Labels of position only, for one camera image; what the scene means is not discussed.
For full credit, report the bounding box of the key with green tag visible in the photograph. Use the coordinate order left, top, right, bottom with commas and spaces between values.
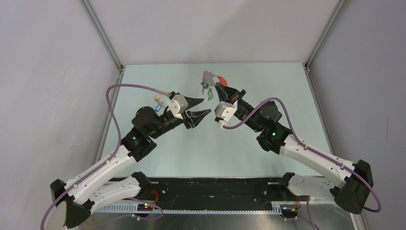
207, 88, 214, 101

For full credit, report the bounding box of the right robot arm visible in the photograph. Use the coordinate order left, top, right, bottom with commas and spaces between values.
215, 83, 376, 215

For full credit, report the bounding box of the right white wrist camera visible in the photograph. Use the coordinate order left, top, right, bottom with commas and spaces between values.
214, 101, 238, 128

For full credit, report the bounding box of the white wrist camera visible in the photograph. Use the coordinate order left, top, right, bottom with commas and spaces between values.
214, 101, 238, 128
167, 94, 189, 119

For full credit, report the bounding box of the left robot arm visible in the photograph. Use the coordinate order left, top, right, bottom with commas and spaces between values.
50, 94, 211, 229

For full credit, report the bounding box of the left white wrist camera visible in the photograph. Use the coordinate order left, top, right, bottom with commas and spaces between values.
167, 94, 189, 119

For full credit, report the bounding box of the key with yellow tag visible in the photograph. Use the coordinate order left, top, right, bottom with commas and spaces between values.
154, 93, 162, 103

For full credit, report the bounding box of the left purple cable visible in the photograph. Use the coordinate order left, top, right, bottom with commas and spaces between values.
39, 83, 173, 230

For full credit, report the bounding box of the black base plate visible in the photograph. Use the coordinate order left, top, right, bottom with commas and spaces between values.
135, 177, 296, 211

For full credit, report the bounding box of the grey slotted cable duct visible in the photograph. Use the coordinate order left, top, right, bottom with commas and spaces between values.
95, 203, 282, 215

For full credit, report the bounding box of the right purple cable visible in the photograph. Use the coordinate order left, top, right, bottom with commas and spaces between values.
222, 97, 383, 213

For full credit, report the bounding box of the purple cable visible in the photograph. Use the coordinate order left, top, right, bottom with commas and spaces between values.
39, 83, 173, 230
222, 97, 383, 213

